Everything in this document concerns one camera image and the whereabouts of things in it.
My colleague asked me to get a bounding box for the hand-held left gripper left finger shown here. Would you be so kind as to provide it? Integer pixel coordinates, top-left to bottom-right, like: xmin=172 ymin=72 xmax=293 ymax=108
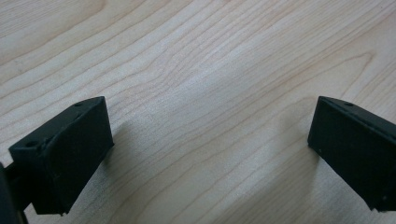
xmin=8 ymin=96 xmax=115 ymax=217

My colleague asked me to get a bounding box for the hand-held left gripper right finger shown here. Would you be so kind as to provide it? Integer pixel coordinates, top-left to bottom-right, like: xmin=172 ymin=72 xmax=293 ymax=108
xmin=307 ymin=95 xmax=396 ymax=213

